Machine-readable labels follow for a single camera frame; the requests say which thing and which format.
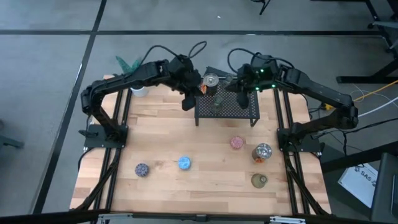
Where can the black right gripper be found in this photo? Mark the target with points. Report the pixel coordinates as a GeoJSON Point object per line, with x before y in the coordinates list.
{"type": "Point", "coordinates": [248, 81]}

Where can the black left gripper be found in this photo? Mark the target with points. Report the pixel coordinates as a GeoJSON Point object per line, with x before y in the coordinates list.
{"type": "Point", "coordinates": [189, 79]}

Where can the glass jar candle orange tag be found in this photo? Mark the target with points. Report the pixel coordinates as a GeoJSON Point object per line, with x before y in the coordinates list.
{"type": "Point", "coordinates": [262, 152]}
{"type": "Point", "coordinates": [211, 80]}

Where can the blue patterned candle tin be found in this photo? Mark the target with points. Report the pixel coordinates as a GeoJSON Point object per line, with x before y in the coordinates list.
{"type": "Point", "coordinates": [184, 162]}

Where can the purple patterned ball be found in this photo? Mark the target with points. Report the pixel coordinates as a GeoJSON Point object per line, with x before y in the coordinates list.
{"type": "Point", "coordinates": [142, 170]}

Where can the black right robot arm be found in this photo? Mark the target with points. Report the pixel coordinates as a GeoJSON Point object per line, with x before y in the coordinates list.
{"type": "Point", "coordinates": [323, 93]}

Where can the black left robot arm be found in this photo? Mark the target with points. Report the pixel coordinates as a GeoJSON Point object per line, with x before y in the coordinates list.
{"type": "Point", "coordinates": [124, 81]}

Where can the pink patterned candle tin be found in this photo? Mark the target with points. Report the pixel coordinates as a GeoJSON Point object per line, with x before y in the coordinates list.
{"type": "Point", "coordinates": [237, 142]}

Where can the black mesh riser shelf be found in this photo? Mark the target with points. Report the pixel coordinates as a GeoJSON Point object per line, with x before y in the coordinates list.
{"type": "Point", "coordinates": [230, 109]}

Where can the snake plant in white pot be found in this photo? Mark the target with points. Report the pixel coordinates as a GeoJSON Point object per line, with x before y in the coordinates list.
{"type": "Point", "coordinates": [139, 91]}

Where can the white printed paper sheet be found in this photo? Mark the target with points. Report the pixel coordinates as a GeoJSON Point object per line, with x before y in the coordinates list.
{"type": "Point", "coordinates": [357, 183]}

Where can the office chair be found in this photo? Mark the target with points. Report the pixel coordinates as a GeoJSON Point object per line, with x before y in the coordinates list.
{"type": "Point", "coordinates": [384, 25]}

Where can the black equipment case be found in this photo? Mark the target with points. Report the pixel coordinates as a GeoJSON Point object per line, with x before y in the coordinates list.
{"type": "Point", "coordinates": [385, 193]}

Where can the black aluminium table frame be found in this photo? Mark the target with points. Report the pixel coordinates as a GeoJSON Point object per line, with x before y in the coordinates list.
{"type": "Point", "coordinates": [288, 186]}

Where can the black desk frame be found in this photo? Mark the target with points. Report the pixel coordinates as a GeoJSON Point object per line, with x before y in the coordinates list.
{"type": "Point", "coordinates": [357, 79]}

